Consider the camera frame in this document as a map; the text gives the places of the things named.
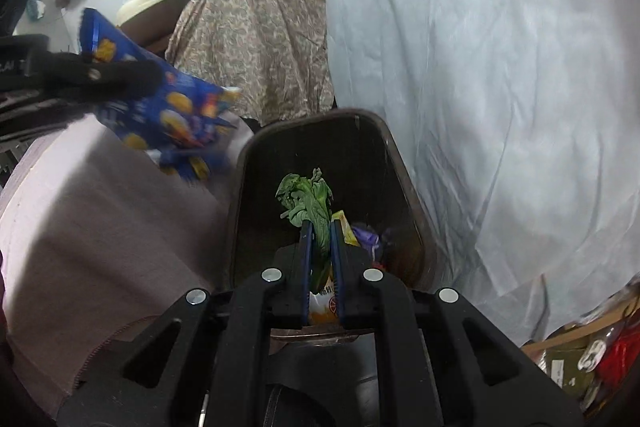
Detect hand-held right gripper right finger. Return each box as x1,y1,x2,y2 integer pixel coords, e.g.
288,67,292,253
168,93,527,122
330,219,583,427

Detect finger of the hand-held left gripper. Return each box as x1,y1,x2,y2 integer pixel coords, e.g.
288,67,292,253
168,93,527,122
31,52,164,104

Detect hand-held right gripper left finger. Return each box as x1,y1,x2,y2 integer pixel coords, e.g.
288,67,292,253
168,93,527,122
57,222,316,427

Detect yellow snack packet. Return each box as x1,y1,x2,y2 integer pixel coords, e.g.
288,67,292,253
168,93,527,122
332,209,359,249

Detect green vegetable leaf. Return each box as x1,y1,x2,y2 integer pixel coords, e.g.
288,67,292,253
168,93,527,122
275,168,335,288

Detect orange and white drink bottle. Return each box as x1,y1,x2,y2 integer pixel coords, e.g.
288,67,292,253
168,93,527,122
307,277,342,326

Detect blue snack bag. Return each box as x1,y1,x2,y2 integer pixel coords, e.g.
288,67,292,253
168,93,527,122
77,7,243,182

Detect dark brown bin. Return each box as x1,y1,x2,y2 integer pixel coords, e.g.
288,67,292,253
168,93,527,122
222,108,441,303

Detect purple wrapper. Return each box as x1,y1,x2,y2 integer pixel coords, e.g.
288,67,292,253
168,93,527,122
350,222,396,258

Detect brown box with beige lid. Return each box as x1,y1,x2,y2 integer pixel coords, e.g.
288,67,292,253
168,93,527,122
116,0,191,42

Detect brown patterned cloth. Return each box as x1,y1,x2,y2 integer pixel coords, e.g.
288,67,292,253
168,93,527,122
165,0,335,122

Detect purple striped tablecloth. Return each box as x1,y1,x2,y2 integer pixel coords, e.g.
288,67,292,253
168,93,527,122
0,114,256,418

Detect white cover cloth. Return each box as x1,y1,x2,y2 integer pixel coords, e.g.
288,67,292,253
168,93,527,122
322,0,640,343

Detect cardboard box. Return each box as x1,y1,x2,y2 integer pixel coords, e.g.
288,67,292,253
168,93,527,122
520,277,640,408

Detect red plastic bag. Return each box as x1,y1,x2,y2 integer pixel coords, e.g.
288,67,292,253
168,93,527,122
595,322,640,388

